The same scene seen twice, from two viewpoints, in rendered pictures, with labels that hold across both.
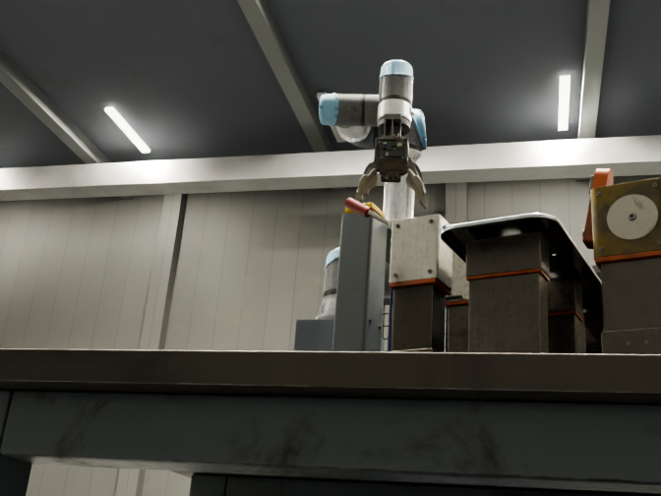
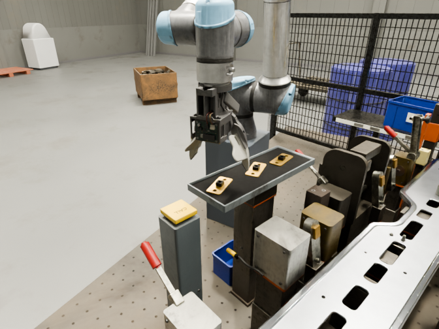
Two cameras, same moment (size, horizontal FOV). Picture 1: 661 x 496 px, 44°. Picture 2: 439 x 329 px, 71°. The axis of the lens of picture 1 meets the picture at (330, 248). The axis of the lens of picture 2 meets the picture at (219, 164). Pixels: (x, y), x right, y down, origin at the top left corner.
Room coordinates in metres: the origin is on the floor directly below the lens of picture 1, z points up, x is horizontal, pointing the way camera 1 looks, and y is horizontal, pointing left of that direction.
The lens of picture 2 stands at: (0.98, -0.31, 1.55)
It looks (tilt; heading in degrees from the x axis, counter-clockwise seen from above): 26 degrees down; 16
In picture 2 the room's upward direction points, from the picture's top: straight up
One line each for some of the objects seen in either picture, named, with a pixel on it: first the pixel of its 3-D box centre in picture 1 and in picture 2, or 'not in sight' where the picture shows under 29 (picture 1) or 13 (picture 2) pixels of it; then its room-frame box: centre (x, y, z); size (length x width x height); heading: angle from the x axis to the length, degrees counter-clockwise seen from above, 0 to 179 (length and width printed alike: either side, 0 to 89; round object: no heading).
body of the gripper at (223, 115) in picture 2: (392, 147); (213, 111); (1.59, -0.12, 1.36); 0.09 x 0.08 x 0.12; 171
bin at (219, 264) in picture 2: not in sight; (231, 262); (1.79, -0.12, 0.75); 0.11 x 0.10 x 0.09; 149
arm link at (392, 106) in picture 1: (395, 116); (216, 72); (1.60, -0.12, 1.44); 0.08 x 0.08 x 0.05
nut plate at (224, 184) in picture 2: not in sight; (219, 183); (1.62, -0.12, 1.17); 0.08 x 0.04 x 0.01; 172
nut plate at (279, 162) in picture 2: not in sight; (281, 158); (1.82, -0.26, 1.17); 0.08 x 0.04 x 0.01; 158
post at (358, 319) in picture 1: (358, 326); (183, 286); (1.50, -0.06, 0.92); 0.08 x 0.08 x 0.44; 59
